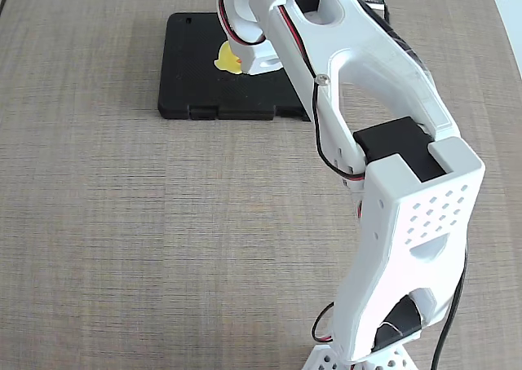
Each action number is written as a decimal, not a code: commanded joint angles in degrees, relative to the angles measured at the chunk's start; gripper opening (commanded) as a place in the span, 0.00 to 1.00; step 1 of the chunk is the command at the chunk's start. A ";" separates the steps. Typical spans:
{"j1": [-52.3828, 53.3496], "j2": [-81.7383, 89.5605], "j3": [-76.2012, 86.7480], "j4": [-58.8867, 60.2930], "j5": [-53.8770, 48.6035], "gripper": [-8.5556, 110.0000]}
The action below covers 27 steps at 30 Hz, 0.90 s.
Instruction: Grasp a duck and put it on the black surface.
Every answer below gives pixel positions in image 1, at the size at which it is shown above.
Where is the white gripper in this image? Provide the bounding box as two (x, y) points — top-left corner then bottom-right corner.
(218, 0), (284, 77)

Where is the yellow rubber duck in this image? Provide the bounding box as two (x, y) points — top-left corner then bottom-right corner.
(215, 40), (246, 74)

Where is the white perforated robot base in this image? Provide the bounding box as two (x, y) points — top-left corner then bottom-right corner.
(300, 341), (418, 370)

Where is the black plastic plate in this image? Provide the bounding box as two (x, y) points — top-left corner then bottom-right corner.
(157, 12), (312, 122)

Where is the red and black servo wire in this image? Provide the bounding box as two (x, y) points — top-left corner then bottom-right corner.
(215, 0), (366, 183)
(312, 302), (340, 344)

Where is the thick black cable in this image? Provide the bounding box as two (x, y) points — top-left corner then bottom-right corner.
(431, 239), (470, 370)

